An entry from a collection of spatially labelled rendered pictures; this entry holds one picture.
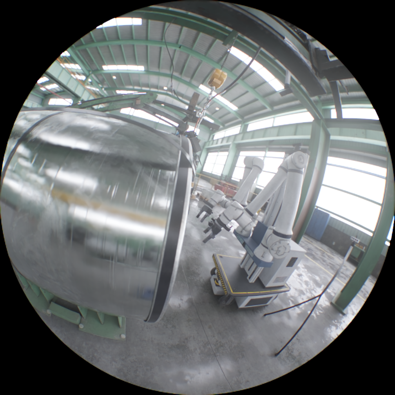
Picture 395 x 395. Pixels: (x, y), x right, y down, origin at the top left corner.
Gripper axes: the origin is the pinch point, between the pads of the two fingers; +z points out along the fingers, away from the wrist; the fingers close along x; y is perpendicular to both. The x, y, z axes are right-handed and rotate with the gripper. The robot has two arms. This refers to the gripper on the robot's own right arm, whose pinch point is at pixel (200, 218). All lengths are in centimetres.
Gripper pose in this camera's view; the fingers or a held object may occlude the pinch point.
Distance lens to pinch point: 135.6
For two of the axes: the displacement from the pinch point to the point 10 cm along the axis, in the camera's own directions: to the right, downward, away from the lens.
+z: -6.3, 7.7, -0.7
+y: 7.2, 6.1, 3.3
